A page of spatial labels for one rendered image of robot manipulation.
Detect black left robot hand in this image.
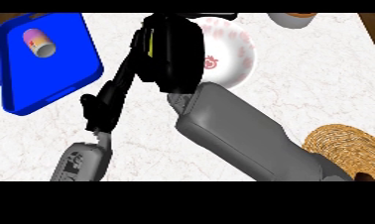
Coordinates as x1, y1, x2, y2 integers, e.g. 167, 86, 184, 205
80, 29, 147, 134

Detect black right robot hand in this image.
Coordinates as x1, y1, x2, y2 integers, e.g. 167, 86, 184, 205
135, 12, 240, 94

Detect yellow-green pear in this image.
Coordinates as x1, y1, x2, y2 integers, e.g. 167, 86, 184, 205
147, 29, 155, 58

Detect white bowl with pink pattern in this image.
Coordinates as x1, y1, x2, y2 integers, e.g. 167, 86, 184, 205
188, 16, 259, 91

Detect woven wicker placemat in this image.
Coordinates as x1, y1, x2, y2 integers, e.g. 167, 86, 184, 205
300, 123, 375, 182

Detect blue cutting board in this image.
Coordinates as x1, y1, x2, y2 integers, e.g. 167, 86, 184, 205
0, 12, 105, 117

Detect pink and yellow can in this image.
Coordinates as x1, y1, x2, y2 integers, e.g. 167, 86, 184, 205
21, 28, 58, 59

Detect grey pot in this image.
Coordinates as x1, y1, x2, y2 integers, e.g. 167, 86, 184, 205
266, 12, 319, 31

